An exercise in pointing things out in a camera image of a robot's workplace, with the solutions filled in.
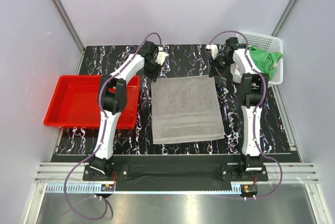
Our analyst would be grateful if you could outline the white plastic basket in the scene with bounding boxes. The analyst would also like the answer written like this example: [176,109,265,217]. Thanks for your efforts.
[230,31,284,87]

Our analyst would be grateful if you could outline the grey towel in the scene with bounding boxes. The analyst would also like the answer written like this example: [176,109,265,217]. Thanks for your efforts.
[151,75,226,144]

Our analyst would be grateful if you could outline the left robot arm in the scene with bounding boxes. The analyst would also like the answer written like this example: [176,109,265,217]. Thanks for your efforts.
[88,41,169,180]

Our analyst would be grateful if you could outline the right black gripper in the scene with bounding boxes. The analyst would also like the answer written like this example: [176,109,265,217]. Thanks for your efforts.
[208,54,235,77]

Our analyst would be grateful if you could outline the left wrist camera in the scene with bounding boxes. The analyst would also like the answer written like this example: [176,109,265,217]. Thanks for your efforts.
[155,46,169,65]

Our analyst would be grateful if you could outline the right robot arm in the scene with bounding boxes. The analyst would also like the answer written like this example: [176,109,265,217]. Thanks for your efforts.
[206,37,268,181]

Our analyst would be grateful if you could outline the green towel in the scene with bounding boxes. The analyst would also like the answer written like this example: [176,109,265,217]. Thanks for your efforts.
[248,46,283,80]

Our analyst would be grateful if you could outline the red plastic tray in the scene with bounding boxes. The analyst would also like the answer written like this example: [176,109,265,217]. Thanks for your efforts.
[43,75,141,130]

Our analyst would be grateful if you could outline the right aluminium frame post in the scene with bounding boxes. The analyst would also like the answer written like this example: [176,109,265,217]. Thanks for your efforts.
[271,0,298,37]

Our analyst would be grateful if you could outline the aluminium frame post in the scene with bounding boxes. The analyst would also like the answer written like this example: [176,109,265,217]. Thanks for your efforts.
[271,0,298,37]
[36,0,86,54]

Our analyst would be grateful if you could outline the left aluminium frame post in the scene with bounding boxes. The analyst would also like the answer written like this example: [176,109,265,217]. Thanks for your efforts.
[36,0,86,54]

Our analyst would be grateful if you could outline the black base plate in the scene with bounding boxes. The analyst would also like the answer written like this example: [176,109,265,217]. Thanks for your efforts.
[83,154,269,193]

